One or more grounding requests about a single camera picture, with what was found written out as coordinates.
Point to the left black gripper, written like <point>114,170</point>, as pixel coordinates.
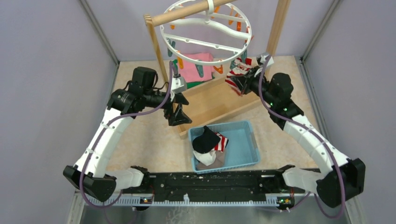
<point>179,116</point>

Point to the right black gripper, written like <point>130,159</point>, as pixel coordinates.
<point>243,82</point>

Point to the white round clip hanger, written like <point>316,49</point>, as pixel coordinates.
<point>211,37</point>

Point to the light blue plastic basket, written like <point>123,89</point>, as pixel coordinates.
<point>241,150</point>

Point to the red white santa sock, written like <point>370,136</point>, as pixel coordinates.
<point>222,144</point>

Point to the grey striped-cuff sock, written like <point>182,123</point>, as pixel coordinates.
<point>219,162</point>

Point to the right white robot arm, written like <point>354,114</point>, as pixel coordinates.
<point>340,178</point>

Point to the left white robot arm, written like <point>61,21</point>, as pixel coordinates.
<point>139,97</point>

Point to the green folded cloth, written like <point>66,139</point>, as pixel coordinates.
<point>194,74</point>

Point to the pink folded cloth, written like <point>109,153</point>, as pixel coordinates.
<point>207,57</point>

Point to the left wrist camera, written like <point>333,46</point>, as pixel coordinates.
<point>179,84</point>

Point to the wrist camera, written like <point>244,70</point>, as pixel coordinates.
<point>179,84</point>
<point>264,61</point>

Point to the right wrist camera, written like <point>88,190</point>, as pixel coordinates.
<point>264,61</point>

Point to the wooden drying rack frame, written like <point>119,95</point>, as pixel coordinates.
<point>213,100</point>

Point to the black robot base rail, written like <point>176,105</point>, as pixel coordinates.
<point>227,186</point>

